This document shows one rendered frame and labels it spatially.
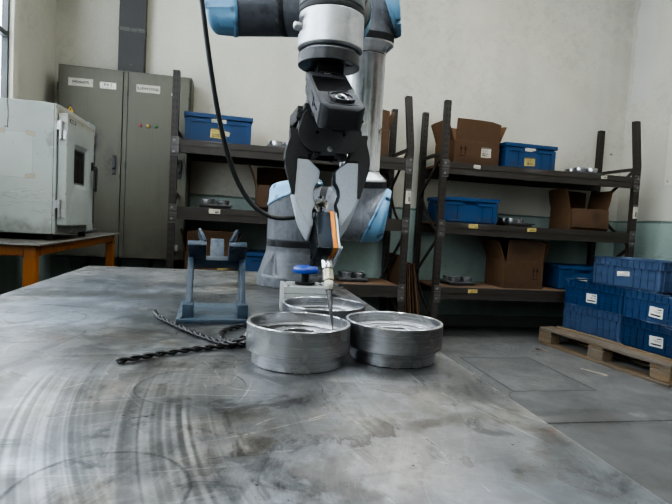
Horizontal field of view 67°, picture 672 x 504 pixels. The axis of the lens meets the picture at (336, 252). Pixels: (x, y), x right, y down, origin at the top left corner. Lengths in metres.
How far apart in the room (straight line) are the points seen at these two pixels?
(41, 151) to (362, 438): 2.53
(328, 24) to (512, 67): 4.90
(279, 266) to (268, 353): 0.59
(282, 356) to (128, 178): 3.98
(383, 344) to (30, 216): 2.40
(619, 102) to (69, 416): 5.90
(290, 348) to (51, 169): 2.36
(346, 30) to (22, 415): 0.46
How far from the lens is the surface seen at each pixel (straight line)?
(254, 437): 0.35
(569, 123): 5.69
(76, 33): 4.97
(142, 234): 4.38
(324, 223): 0.55
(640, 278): 4.31
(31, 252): 2.53
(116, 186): 4.42
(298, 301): 0.68
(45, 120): 2.78
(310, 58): 0.59
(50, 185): 2.75
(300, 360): 0.47
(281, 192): 1.07
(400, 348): 0.51
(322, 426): 0.37
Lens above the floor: 0.94
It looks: 3 degrees down
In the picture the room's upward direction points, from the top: 3 degrees clockwise
